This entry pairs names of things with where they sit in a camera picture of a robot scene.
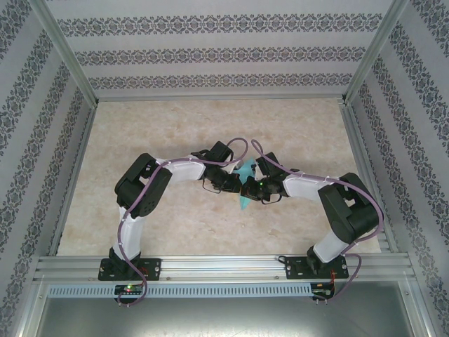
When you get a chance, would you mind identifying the slotted grey cable duct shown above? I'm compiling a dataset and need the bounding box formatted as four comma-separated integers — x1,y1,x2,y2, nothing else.
47,284,313,298

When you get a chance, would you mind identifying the aluminium side rail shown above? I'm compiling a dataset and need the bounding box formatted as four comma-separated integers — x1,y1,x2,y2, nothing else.
338,101,401,254
47,103,101,257

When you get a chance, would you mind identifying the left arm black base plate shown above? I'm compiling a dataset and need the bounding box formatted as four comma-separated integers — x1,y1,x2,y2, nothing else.
98,258,163,282

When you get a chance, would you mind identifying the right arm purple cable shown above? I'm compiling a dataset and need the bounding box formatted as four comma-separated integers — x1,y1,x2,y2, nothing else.
251,139,385,305

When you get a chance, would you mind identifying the aluminium corner strut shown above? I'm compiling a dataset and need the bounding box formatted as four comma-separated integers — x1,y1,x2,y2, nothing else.
12,277,48,337
398,279,439,337

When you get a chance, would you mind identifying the aluminium mounting rail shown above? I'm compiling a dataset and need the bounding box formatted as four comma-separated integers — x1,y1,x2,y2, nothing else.
33,255,413,284

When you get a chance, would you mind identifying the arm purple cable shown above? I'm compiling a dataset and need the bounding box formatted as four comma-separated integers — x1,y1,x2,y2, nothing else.
251,139,385,305
117,137,250,308

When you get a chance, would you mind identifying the aluminium back rail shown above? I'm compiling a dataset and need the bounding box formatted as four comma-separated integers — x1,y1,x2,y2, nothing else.
94,93,347,103

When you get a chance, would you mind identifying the light blue paper sheet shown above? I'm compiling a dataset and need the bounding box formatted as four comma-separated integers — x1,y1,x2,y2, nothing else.
235,157,260,213

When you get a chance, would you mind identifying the aluminium frame post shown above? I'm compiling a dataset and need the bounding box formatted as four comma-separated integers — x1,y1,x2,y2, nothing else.
342,0,411,105
33,0,100,106

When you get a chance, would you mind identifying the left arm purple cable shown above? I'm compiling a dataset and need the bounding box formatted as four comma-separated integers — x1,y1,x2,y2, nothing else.
117,137,250,308

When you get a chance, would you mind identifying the grey metal sheet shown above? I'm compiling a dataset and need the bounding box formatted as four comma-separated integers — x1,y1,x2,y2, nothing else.
34,296,431,337

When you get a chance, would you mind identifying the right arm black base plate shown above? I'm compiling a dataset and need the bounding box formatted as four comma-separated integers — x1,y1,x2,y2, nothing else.
284,256,350,281

